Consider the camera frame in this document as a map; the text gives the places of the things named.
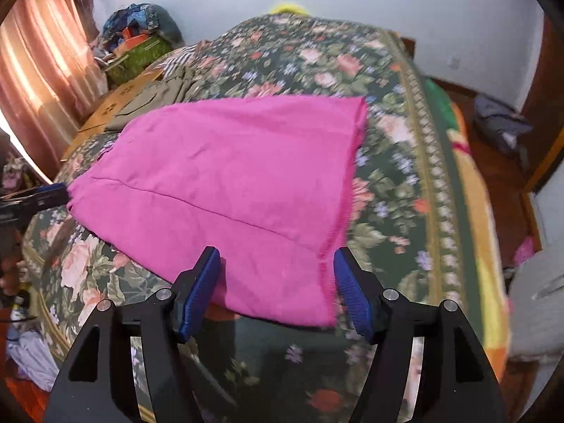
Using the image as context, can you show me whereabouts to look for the pink pants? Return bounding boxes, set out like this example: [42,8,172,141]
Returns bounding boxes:
[69,94,368,327]

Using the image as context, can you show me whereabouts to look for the wooden lap tray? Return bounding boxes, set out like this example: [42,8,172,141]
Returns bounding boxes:
[61,69,163,163]

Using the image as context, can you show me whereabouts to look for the pink orange curtain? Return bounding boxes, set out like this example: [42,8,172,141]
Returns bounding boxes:
[1,0,108,179]

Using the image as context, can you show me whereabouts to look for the green storage box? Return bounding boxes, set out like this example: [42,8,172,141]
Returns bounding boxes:
[103,35,172,85]

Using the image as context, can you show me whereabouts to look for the olive green folded pants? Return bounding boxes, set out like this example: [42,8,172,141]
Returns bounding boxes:
[104,66,206,133]

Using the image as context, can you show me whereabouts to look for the striped cloth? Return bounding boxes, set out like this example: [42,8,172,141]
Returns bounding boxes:
[146,40,210,79]

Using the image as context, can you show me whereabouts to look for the pile of blue clothes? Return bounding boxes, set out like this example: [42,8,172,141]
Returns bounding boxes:
[98,3,184,51]

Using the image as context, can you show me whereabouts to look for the grey backpack on floor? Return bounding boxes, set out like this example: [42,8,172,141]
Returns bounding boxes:
[473,94,533,165]

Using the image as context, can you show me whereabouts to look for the yellow curved cushion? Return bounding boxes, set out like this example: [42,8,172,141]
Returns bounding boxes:
[270,2,310,16]

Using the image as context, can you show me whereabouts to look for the white wall socket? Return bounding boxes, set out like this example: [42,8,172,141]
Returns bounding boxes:
[448,56,461,70]

